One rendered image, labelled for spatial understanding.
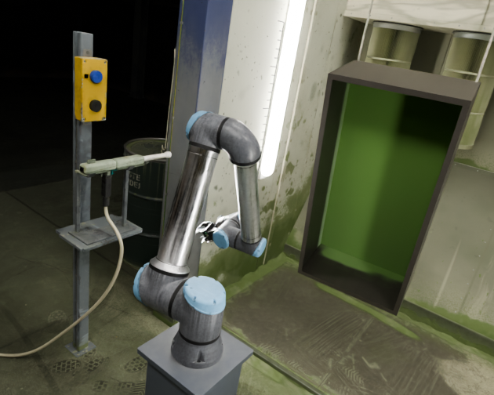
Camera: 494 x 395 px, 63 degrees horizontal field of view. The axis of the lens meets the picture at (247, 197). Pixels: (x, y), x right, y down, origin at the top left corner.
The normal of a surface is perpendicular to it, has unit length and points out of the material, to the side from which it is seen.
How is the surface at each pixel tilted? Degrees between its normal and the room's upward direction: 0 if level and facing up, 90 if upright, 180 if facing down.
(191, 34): 90
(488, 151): 90
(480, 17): 90
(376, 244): 102
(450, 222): 57
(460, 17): 90
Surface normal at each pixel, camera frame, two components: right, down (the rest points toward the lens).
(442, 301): -0.41, -0.33
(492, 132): -0.59, 0.21
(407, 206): -0.53, 0.42
